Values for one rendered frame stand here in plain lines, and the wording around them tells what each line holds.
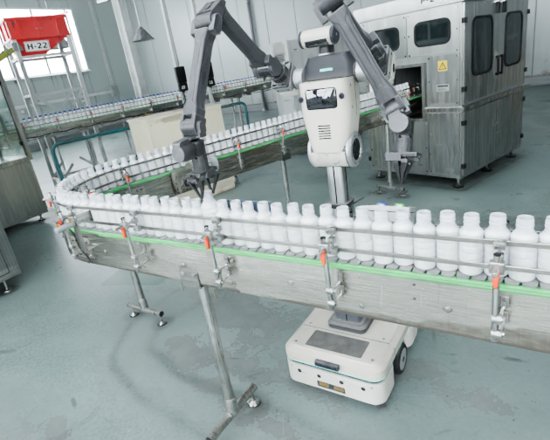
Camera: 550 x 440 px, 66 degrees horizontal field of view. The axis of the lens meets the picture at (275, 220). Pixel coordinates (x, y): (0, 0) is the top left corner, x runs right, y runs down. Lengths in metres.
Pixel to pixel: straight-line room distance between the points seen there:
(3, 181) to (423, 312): 5.87
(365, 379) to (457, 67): 3.46
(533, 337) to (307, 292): 0.64
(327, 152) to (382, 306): 0.82
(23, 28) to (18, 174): 2.47
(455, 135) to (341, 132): 3.13
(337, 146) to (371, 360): 0.99
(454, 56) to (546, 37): 8.41
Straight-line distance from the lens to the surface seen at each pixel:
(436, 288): 1.24
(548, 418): 2.33
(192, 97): 1.53
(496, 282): 1.12
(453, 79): 4.82
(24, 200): 6.65
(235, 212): 1.49
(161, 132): 5.51
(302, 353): 2.20
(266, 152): 3.51
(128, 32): 12.27
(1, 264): 4.49
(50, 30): 8.09
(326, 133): 1.89
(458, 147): 4.90
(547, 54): 13.13
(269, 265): 1.45
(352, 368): 2.10
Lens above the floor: 1.60
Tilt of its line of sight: 20 degrees down
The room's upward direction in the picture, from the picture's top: 9 degrees counter-clockwise
